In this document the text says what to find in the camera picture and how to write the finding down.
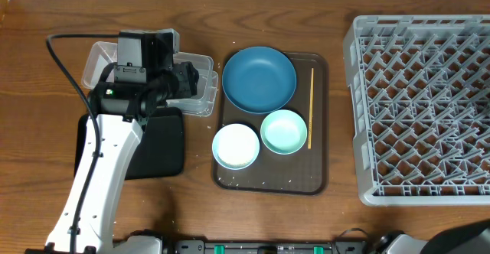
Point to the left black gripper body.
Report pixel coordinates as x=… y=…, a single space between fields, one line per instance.
x=158 y=87

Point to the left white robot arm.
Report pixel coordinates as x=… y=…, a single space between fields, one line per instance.
x=128 y=121

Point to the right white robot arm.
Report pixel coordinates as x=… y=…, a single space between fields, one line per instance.
x=468 y=239

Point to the grey plastic dishwasher rack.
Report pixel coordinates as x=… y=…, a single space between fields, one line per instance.
x=420 y=95

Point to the clear plastic bin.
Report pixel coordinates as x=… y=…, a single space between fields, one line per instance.
x=202 y=104

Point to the dark blue plate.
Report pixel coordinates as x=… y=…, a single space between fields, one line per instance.
x=259 y=80

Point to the black plastic tray bin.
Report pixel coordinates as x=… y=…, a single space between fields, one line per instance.
x=161 y=152

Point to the light blue white bowl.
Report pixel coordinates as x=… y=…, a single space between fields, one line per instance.
x=235 y=146

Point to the mint green bowl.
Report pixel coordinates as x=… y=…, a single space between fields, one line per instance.
x=283 y=132

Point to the wooden chopstick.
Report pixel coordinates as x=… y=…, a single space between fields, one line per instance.
x=311 y=101

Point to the brown plastic serving tray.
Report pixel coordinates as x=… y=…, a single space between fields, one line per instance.
x=304 y=172

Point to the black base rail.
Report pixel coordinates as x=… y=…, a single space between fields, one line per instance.
x=249 y=248

